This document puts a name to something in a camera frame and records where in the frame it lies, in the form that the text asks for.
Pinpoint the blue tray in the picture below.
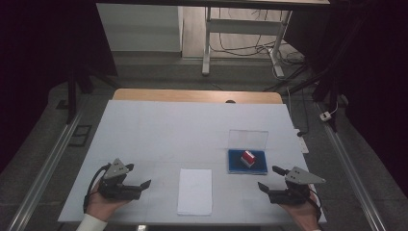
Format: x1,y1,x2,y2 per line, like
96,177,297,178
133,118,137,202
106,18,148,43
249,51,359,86
227,129,269,176

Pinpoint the white paper sheet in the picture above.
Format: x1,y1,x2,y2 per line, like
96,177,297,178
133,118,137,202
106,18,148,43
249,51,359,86
176,168,214,217

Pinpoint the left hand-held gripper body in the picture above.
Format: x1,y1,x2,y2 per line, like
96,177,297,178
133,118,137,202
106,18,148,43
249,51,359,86
97,158,142,202

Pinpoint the black curtain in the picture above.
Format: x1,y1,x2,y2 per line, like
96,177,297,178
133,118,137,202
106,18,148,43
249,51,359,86
0,0,118,174
283,0,408,196

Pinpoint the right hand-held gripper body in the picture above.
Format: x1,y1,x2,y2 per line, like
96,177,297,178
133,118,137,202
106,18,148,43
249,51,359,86
268,166,327,206

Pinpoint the person's left hand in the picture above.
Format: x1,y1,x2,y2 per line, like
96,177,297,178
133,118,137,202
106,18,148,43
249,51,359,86
85,192,130,221

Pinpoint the aluminium rail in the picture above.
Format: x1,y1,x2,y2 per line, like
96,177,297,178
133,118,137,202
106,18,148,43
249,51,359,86
6,110,85,231
315,101,388,231

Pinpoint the person's left white sleeve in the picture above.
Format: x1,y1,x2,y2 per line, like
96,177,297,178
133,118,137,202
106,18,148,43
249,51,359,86
75,213,109,231

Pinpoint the black floor socket plate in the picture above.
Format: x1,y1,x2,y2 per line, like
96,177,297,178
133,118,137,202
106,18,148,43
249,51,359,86
67,124,93,148

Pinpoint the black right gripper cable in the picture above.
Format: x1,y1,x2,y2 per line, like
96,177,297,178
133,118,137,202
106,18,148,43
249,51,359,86
308,190,322,223

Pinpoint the black stand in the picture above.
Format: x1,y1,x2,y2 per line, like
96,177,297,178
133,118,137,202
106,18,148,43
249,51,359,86
64,61,121,125
263,47,343,133

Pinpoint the white table cover board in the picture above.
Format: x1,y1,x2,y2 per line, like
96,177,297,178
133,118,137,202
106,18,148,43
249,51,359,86
57,99,327,224

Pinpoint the small white adapter with cable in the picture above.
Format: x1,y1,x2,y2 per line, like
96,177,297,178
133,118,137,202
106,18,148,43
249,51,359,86
319,101,340,122

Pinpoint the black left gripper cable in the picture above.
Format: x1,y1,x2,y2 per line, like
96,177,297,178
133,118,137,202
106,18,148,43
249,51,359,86
83,163,112,215

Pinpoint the white metal desk frame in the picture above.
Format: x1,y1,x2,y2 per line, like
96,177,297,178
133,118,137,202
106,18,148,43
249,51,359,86
201,7,293,79

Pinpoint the tangle of black floor cables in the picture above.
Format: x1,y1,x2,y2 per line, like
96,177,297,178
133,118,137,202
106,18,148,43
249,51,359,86
210,8,306,66

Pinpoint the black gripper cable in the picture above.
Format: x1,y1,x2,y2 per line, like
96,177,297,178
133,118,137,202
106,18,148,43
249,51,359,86
308,190,322,223
83,163,112,215

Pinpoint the red stamp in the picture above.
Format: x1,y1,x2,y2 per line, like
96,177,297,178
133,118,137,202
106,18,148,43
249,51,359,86
240,150,257,168

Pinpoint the white cabinet panel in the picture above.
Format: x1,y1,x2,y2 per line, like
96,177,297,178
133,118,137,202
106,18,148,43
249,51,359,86
95,3,185,53

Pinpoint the person's right hand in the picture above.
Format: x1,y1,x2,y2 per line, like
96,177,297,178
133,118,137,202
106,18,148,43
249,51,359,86
279,192,322,231

